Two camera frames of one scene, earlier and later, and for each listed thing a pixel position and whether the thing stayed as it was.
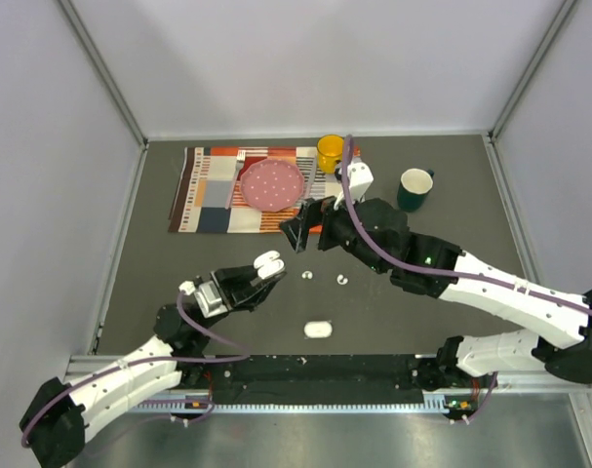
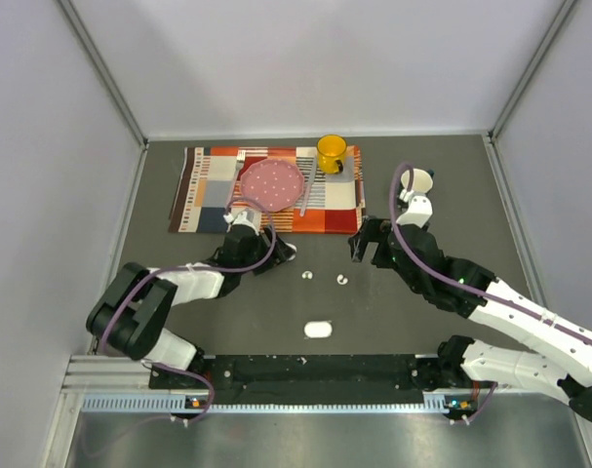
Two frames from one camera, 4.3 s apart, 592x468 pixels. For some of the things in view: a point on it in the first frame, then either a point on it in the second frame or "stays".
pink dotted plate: x=271 y=184 stays
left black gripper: x=238 y=292 -> x=280 y=253
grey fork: x=241 y=158 stays
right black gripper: x=313 y=214 -> x=376 y=230
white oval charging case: x=318 y=329 stays
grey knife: x=311 y=176 stays
